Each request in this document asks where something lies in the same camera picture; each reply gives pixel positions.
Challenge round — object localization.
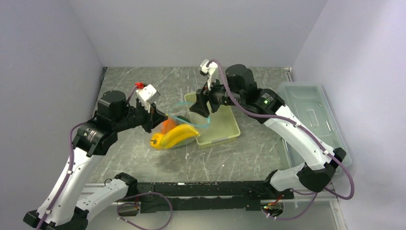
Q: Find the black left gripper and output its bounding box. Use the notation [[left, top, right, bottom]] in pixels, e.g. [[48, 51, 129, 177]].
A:
[[113, 100, 168, 133]]

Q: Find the clear zip bag blue zipper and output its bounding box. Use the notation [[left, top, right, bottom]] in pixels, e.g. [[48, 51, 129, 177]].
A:
[[147, 102, 211, 150]]

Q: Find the yellow bell pepper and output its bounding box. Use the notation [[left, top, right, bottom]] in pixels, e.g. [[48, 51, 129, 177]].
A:
[[149, 133, 164, 150]]

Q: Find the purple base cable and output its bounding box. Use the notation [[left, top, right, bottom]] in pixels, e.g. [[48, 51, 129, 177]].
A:
[[116, 191, 173, 230], [262, 189, 318, 222]]

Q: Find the aluminium frame rail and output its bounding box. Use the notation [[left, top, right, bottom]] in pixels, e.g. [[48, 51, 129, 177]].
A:
[[77, 179, 128, 207]]

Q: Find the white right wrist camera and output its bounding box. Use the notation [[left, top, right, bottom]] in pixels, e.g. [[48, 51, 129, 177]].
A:
[[200, 59, 218, 91]]

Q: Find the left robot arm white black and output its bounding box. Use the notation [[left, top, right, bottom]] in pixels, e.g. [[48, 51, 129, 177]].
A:
[[23, 86, 167, 230]]

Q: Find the pale yellow plastic basket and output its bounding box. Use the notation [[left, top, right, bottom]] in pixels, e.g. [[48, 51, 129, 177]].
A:
[[189, 105, 241, 148]]

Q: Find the yellow banana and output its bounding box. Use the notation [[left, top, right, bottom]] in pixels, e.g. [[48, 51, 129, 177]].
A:
[[161, 124, 200, 149]]

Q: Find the orange tangerine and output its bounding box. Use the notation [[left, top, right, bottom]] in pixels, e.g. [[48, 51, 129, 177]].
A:
[[160, 118, 177, 134]]

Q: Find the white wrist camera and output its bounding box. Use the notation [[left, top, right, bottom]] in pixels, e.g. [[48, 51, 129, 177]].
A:
[[200, 59, 218, 91], [135, 82, 160, 106]]

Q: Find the clear plastic lidded container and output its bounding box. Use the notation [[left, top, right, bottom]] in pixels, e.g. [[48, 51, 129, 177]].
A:
[[276, 82, 352, 167]]

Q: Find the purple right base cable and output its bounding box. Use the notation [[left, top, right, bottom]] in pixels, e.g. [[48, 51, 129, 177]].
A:
[[262, 189, 318, 222]]

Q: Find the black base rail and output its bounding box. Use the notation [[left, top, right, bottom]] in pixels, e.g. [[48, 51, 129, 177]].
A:
[[125, 181, 293, 214]]

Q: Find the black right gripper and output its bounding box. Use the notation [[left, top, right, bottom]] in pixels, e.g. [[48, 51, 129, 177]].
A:
[[189, 73, 245, 118]]

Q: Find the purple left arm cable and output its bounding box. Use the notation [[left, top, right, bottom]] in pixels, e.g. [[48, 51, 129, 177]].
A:
[[35, 122, 88, 230]]

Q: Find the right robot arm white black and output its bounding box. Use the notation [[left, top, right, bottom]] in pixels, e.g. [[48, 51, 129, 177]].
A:
[[190, 59, 346, 199]]

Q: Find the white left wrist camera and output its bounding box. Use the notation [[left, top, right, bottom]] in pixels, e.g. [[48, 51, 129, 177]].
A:
[[135, 82, 160, 106]]

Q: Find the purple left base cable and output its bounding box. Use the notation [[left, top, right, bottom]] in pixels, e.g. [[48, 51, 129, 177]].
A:
[[116, 191, 173, 230]]

